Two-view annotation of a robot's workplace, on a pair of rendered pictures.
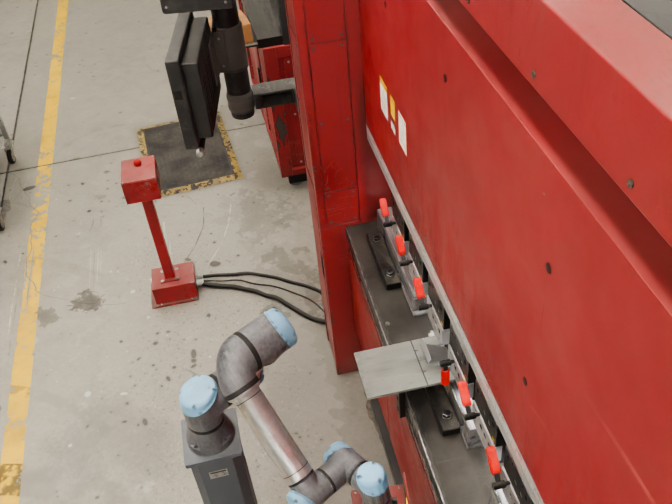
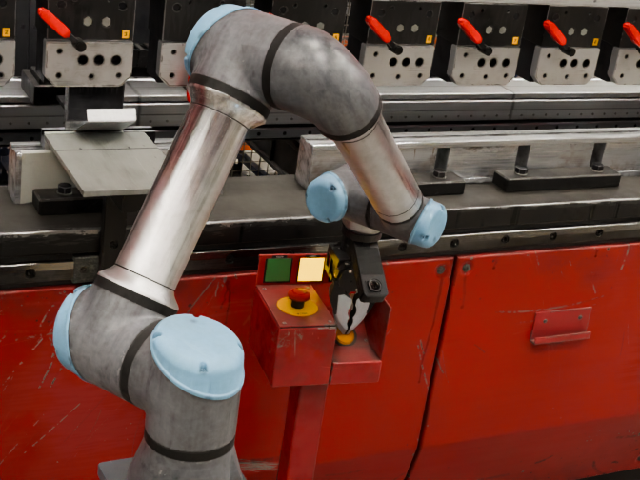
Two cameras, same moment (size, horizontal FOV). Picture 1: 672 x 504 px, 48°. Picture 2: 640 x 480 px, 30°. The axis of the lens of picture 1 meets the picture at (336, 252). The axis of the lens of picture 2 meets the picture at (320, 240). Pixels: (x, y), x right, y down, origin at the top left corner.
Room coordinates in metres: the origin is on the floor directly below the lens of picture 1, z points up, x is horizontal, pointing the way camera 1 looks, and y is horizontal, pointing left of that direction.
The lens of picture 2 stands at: (1.80, 1.71, 1.71)
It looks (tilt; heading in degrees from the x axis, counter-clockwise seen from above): 23 degrees down; 250
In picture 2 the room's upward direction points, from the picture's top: 8 degrees clockwise
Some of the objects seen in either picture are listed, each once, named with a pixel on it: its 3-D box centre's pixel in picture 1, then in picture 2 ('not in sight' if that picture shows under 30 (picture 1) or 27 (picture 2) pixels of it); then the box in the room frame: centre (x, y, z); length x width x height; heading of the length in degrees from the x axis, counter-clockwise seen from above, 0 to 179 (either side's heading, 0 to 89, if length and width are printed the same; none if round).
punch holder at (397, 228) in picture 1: (410, 224); not in sight; (1.92, -0.25, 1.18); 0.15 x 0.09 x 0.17; 8
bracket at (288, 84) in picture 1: (287, 109); not in sight; (2.75, 0.14, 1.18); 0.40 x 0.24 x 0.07; 8
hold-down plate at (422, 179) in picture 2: not in sight; (394, 186); (0.90, -0.34, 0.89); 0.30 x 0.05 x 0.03; 8
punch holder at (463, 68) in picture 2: not in sight; (478, 39); (0.73, -0.42, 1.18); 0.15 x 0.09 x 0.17; 8
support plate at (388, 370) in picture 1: (403, 366); (115, 162); (1.48, -0.16, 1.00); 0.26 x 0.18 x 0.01; 98
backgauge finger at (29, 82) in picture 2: not in sight; (68, 95); (1.53, -0.47, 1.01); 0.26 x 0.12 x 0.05; 98
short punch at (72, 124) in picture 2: not in sight; (93, 105); (1.50, -0.31, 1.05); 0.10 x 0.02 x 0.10; 8
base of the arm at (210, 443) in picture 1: (207, 426); (187, 458); (1.47, 0.45, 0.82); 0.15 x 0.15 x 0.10
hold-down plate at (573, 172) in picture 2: not in sight; (557, 178); (0.50, -0.39, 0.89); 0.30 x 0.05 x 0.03; 8
